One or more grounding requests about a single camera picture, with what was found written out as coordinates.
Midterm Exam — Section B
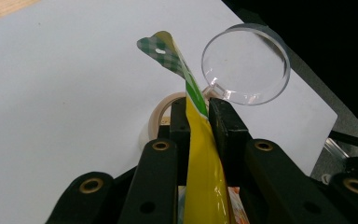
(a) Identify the dark curtain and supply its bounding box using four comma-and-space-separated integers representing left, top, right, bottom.
222, 0, 358, 133

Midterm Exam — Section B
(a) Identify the clear jar with hinged lid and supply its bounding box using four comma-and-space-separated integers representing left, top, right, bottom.
139, 22, 292, 151

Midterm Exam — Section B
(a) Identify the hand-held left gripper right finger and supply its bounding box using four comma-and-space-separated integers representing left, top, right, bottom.
209, 97, 351, 224

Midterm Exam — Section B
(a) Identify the metal floor rail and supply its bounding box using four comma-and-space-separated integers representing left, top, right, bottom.
323, 137, 353, 162

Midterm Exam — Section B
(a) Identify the yellow green refill pouch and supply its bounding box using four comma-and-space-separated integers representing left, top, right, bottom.
136, 30, 250, 224

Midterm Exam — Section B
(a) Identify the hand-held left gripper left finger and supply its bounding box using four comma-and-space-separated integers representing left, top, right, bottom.
117, 97, 192, 224

